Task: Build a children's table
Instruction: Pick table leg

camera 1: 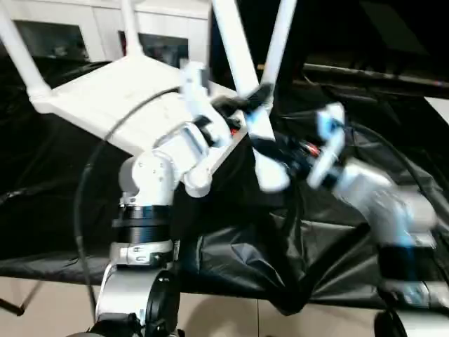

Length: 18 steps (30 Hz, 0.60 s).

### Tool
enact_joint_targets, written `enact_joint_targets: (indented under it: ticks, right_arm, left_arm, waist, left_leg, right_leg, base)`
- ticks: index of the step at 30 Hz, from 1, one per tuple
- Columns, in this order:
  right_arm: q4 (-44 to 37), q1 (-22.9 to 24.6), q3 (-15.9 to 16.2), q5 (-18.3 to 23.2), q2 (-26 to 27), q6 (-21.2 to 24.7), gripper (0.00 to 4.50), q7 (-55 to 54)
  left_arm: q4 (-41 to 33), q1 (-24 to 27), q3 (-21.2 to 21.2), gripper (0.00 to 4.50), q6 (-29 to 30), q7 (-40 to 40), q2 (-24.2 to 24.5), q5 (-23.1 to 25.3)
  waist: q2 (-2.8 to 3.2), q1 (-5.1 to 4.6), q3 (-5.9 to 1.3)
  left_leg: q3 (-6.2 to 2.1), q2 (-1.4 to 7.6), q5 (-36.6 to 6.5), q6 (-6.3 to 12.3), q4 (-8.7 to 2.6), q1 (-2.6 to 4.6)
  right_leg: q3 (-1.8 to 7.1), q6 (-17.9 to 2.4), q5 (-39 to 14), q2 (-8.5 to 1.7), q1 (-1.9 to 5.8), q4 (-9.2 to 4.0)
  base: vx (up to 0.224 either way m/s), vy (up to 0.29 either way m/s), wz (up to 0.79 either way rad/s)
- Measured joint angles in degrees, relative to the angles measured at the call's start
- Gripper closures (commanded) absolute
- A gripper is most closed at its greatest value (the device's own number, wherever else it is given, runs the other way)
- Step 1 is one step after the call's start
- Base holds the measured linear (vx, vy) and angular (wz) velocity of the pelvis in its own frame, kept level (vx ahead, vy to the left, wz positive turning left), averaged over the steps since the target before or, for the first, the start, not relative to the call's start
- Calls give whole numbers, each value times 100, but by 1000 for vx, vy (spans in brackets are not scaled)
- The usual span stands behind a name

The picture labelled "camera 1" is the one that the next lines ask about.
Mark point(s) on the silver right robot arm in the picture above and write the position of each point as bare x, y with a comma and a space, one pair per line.
386, 203

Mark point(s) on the black plastic mat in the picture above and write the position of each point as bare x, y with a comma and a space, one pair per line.
42, 158

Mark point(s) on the white cabinet with glass doors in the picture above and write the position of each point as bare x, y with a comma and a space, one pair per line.
98, 28

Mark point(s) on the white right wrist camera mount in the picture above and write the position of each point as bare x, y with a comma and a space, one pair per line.
329, 140

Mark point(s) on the white flat board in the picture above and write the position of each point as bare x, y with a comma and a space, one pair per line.
438, 109

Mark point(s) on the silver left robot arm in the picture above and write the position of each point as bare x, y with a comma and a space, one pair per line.
154, 175

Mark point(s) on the small white label sticker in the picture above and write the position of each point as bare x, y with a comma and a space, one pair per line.
261, 66

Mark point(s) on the white plastic table leg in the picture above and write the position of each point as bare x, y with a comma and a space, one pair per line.
233, 45
132, 31
279, 42
21, 52

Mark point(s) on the white plastic table top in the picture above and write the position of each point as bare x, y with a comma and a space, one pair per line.
115, 94

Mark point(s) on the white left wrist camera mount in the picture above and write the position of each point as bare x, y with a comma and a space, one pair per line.
196, 91

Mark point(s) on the black folding table frame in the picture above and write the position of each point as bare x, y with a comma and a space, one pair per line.
14, 307

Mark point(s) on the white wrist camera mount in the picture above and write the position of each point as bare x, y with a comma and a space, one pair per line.
196, 91
329, 140

